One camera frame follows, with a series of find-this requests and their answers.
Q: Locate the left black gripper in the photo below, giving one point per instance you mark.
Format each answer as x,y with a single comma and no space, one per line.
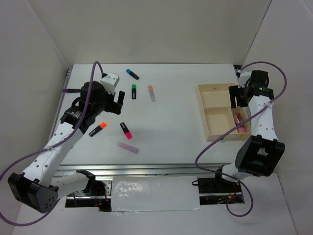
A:
114,107

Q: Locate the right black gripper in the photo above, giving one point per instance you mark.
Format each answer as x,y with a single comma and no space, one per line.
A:
232,90

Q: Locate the pastel orange cap highlighter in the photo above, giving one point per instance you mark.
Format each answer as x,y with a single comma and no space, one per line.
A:
151,92

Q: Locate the pastel lilac highlighter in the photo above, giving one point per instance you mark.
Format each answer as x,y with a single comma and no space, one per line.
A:
127,147

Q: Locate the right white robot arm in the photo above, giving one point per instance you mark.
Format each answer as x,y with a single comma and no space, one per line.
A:
262,151

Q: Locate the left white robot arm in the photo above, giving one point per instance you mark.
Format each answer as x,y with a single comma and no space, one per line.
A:
35,186

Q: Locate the green cap black highlighter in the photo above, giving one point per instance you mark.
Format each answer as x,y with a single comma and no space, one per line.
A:
133,89

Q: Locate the wooden compartment tray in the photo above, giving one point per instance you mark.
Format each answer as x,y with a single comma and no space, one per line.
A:
215,110

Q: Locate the blue cap black highlighter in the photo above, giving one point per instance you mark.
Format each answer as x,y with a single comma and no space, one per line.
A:
132,74

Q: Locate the orange cap black highlighter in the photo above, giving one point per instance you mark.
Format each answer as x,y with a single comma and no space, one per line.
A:
97,129

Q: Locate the pink cap black highlighter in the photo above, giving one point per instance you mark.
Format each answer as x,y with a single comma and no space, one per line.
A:
126,130

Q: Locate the purple cap black highlighter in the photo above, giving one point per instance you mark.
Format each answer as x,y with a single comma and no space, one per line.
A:
71,90

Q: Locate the white front cover plate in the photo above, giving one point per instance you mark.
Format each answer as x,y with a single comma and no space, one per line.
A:
154,194

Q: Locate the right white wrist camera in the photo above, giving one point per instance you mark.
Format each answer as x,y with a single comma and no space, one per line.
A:
243,78

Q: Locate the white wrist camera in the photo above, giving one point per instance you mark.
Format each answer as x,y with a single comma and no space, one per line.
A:
243,78
109,82

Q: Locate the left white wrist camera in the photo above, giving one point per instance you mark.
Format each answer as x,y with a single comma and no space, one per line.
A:
109,82

